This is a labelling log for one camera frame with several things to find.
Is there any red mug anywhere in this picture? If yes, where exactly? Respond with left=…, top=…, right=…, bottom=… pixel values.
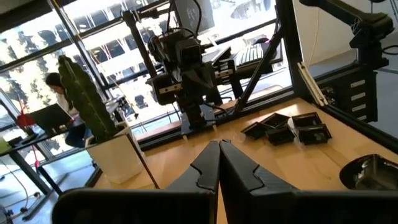
left=17, top=113, right=35, bottom=128

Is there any dark window frame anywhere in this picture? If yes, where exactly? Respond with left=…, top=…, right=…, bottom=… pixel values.
left=0, top=0, right=280, bottom=103

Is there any silver rig bracket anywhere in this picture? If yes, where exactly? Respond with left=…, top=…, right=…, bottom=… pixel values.
left=297, top=61, right=329, bottom=107

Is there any yellow-green bottle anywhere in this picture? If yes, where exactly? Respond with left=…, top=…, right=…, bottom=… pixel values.
left=0, top=136, right=12, bottom=154

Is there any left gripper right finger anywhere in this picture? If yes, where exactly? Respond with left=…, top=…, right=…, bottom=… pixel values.
left=219, top=140, right=299, bottom=192

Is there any person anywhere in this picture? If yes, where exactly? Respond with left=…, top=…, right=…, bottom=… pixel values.
left=45, top=72, right=94, bottom=149

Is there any green cactus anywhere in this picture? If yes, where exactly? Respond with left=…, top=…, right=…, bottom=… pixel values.
left=57, top=55, right=119, bottom=142

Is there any black rig upright post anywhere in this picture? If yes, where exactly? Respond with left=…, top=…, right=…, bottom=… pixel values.
left=275, top=0, right=304, bottom=100

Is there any black laptop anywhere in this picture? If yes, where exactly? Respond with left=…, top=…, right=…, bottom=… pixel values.
left=27, top=103, right=75, bottom=133

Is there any black leaf-shaped mini plate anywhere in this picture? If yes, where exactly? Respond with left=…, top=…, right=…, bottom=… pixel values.
left=338, top=154, right=398, bottom=191

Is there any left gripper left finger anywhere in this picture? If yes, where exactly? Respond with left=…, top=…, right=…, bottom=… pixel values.
left=164, top=140, right=221, bottom=192

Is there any black diagonal rig strut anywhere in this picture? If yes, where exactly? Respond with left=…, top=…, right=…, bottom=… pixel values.
left=234, top=29, right=282, bottom=114

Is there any black slanted pole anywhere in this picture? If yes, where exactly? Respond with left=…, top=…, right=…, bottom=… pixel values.
left=122, top=9, right=162, bottom=78

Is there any black small square mini plate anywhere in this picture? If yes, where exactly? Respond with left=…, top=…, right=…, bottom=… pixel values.
left=297, top=123, right=333, bottom=146
left=259, top=112, right=292, bottom=128
left=241, top=121, right=271, bottom=140
left=266, top=126, right=295, bottom=146
left=291, top=111, right=323, bottom=128

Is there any dark office desk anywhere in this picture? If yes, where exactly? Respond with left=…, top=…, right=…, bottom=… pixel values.
left=0, top=124, right=94, bottom=218

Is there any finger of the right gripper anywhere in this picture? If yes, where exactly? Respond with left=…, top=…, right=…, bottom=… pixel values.
left=198, top=67, right=218, bottom=102
left=182, top=70, right=201, bottom=105

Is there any black aluminium table frame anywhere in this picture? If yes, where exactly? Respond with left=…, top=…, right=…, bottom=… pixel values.
left=83, top=88, right=398, bottom=189

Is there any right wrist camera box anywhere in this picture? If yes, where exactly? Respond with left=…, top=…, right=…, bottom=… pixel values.
left=174, top=37, right=203, bottom=68

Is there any dark desk monitor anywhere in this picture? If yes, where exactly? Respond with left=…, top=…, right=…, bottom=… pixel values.
left=174, top=0, right=215, bottom=34

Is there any black drawer unit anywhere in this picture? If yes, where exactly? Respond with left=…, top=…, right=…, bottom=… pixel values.
left=323, top=70, right=379, bottom=124

